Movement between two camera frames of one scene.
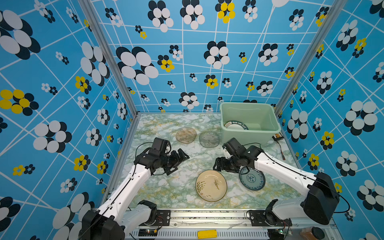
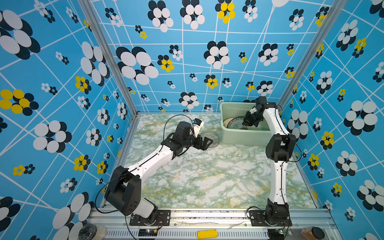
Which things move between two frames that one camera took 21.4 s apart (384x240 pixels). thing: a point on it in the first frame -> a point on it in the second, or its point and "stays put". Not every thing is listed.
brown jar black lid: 311,233 stays put
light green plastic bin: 250,123 stays put
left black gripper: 177,159 -> 204,145
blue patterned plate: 252,179 -> 236,123
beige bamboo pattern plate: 211,185 -> 226,121
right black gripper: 222,167 -> 246,122
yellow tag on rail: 207,234 stays put
